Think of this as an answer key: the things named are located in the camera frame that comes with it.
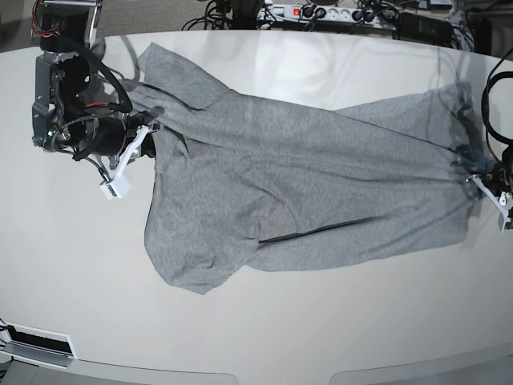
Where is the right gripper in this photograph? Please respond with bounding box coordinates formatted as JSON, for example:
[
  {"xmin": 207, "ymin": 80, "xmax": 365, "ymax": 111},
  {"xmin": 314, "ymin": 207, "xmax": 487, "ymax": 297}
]
[{"xmin": 91, "ymin": 118, "xmax": 156, "ymax": 159}]

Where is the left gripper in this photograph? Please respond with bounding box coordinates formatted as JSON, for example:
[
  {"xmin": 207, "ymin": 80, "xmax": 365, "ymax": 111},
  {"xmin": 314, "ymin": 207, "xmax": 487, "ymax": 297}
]
[{"xmin": 491, "ymin": 166, "xmax": 512, "ymax": 197}]

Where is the grey t-shirt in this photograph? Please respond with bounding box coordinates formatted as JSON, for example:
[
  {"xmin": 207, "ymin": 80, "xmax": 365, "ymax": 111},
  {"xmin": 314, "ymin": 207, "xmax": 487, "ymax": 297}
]
[{"xmin": 130, "ymin": 44, "xmax": 486, "ymax": 294}]

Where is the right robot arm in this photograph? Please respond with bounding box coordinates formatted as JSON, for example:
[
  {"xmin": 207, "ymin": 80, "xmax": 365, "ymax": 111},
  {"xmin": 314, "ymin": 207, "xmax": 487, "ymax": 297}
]
[{"xmin": 31, "ymin": 1, "xmax": 159, "ymax": 164}]

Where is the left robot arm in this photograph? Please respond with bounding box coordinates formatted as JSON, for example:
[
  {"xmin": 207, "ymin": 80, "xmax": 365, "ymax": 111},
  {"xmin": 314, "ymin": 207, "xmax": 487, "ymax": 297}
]
[{"xmin": 480, "ymin": 48, "xmax": 512, "ymax": 193}]

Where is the black power adapter brick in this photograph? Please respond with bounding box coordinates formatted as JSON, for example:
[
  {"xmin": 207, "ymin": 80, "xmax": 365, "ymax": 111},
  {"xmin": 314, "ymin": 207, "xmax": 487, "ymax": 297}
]
[{"xmin": 397, "ymin": 13, "xmax": 453, "ymax": 45}]

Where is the white power strip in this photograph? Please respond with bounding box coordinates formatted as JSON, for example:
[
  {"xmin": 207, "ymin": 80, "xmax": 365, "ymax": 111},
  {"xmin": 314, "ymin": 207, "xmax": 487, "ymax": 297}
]
[{"xmin": 256, "ymin": 2, "xmax": 398, "ymax": 30}]

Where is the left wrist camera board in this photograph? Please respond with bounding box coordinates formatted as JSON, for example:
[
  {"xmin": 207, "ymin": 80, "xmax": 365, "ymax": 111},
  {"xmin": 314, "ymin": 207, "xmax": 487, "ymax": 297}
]
[{"xmin": 498, "ymin": 215, "xmax": 513, "ymax": 233}]

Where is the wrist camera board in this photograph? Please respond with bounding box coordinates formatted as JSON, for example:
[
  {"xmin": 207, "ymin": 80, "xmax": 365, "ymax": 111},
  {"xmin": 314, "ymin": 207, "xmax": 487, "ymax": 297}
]
[
  {"xmin": 498, "ymin": 215, "xmax": 513, "ymax": 233},
  {"xmin": 99, "ymin": 175, "xmax": 131, "ymax": 201}
]

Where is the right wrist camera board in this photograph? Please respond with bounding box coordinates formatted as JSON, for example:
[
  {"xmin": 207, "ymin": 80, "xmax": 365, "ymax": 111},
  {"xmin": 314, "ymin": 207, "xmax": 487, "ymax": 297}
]
[{"xmin": 99, "ymin": 175, "xmax": 131, "ymax": 201}]

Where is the table cable grommet slot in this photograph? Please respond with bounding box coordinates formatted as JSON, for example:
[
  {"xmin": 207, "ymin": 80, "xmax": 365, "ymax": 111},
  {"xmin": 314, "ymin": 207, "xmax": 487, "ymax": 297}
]
[{"xmin": 1, "ymin": 320, "xmax": 79, "ymax": 369}]

